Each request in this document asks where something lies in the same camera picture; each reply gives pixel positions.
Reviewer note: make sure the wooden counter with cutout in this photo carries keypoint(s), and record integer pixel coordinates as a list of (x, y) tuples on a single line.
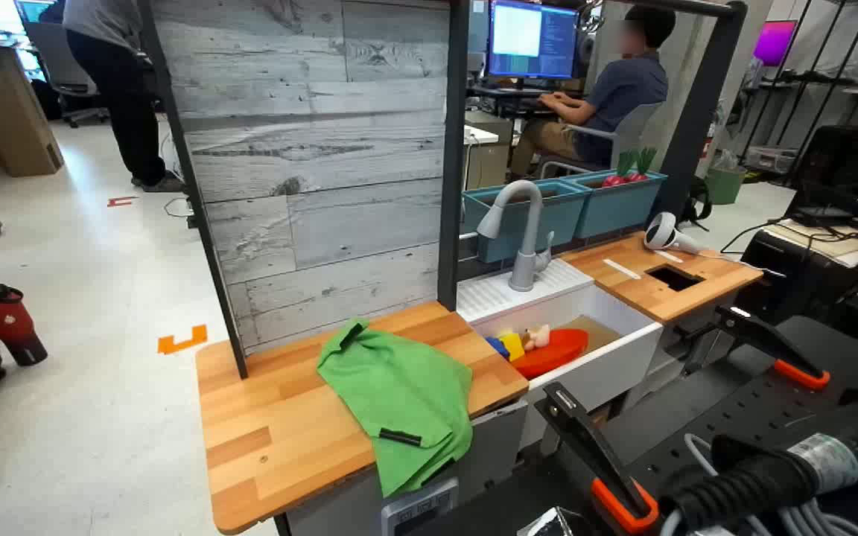
[(716, 273)]

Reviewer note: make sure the wooden cabinet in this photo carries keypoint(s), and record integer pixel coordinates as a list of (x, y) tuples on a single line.
[(1, 109)]

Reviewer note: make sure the white stick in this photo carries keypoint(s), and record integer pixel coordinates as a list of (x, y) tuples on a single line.
[(622, 270)]

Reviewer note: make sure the black slanted frame post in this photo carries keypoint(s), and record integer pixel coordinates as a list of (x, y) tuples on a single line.
[(699, 109)]

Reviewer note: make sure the teal plastic bin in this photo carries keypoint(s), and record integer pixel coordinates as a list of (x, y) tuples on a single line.
[(561, 213), (622, 206)]

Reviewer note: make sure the seated person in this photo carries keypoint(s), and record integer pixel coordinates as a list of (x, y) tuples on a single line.
[(628, 91)]

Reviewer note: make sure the yellow toy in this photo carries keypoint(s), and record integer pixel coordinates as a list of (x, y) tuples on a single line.
[(515, 344)]

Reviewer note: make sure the red black canister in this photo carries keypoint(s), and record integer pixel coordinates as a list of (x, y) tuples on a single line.
[(14, 327)]

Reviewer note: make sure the white sink basin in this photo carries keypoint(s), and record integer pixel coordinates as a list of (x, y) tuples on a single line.
[(628, 349)]

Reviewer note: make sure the grey sink faucet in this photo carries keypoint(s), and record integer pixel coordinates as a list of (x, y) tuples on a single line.
[(526, 260)]

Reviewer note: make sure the blue toy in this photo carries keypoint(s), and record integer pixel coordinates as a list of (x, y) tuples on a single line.
[(497, 347)]

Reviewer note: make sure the white headphones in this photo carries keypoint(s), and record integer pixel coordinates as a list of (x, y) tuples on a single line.
[(661, 230)]

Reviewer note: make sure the green cloth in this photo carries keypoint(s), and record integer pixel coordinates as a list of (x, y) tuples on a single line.
[(401, 398)]

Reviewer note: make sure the grey wood backdrop panel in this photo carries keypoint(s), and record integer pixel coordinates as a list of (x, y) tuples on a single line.
[(319, 151)]

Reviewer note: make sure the standing person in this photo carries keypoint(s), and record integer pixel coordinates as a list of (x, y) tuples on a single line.
[(121, 91)]

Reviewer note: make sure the green bottle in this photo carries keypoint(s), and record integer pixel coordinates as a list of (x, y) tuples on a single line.
[(726, 184)]

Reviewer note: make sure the computer monitor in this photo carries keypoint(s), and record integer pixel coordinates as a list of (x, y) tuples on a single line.
[(534, 39)]

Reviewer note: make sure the white pink toy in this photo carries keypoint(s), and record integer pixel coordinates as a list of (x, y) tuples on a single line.
[(538, 335)]

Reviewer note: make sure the red bowl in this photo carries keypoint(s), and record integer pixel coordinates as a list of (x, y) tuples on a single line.
[(561, 352)]

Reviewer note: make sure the purple lamp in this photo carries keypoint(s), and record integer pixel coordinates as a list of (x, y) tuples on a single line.
[(774, 44)]

